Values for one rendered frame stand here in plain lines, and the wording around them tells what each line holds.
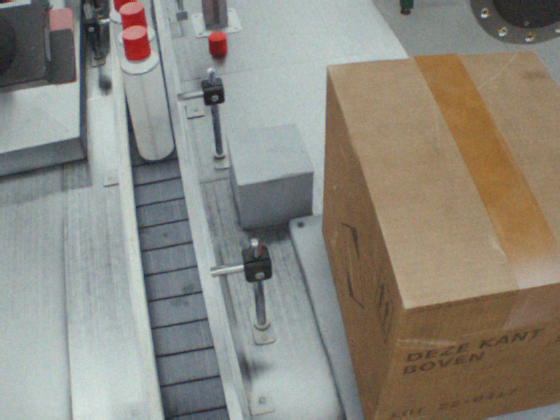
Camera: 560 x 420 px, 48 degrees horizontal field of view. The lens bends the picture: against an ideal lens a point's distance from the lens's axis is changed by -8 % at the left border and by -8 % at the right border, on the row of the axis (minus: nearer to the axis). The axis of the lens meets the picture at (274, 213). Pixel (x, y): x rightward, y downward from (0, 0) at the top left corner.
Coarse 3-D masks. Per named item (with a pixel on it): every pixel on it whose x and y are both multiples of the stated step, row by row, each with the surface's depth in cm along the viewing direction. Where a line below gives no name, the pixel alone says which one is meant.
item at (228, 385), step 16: (160, 0) 107; (160, 16) 104; (160, 32) 100; (176, 96) 90; (176, 112) 87; (176, 128) 85; (176, 144) 83; (192, 192) 78; (192, 208) 76; (192, 224) 75; (208, 272) 70; (208, 288) 69; (208, 304) 68; (224, 336) 65; (224, 352) 64; (224, 368) 63; (224, 384) 62; (240, 416) 59
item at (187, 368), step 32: (160, 64) 108; (128, 128) 98; (160, 192) 89; (160, 224) 86; (160, 256) 82; (192, 256) 82; (160, 288) 79; (192, 288) 79; (160, 320) 76; (192, 320) 76; (160, 352) 73; (192, 352) 73; (160, 384) 71; (192, 384) 71; (192, 416) 68; (224, 416) 68
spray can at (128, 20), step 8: (128, 8) 83; (136, 8) 83; (120, 16) 83; (128, 16) 82; (136, 16) 83; (144, 16) 84; (128, 24) 83; (136, 24) 83; (144, 24) 84; (152, 32) 86; (120, 40) 86; (152, 40) 86; (120, 48) 87; (152, 48) 87
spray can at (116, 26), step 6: (114, 0) 88; (120, 0) 87; (126, 0) 87; (132, 0) 88; (114, 6) 89; (120, 6) 88; (114, 12) 89; (114, 18) 89; (120, 18) 89; (114, 24) 90; (120, 24) 89; (114, 30) 91; (120, 30) 90; (114, 36) 92; (120, 54) 94; (120, 60) 95; (126, 96) 101
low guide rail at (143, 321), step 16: (112, 0) 117; (128, 144) 92; (128, 160) 88; (128, 176) 86; (128, 192) 85; (128, 208) 83; (128, 224) 81; (128, 240) 79; (144, 288) 76; (144, 304) 73; (144, 320) 72; (144, 336) 71; (144, 352) 69; (144, 368) 68; (160, 400) 66; (160, 416) 64
